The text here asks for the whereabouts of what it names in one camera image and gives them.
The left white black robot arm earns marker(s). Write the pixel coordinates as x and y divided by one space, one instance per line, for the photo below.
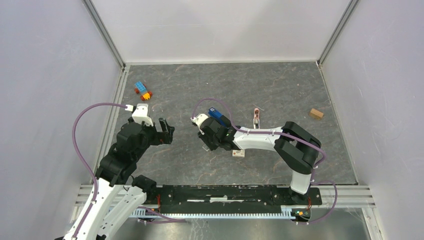
100 221

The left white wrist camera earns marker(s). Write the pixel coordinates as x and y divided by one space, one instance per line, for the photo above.
140 114

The colourful toy brick car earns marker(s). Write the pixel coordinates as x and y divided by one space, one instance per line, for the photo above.
141 90

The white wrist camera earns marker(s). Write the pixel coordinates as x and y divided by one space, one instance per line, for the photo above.
199 119
140 114

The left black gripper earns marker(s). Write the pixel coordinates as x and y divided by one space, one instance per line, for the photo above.
164 136

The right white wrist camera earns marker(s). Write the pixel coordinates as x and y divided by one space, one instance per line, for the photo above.
199 119

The blue stapler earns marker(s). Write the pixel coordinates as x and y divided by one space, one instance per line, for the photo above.
218 116

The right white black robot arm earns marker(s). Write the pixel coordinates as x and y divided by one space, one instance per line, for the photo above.
297 147

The small wooden block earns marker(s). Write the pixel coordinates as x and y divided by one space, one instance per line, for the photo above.
316 114

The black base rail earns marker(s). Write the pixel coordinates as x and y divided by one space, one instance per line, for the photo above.
224 199

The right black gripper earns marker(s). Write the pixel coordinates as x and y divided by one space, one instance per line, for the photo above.
203 137

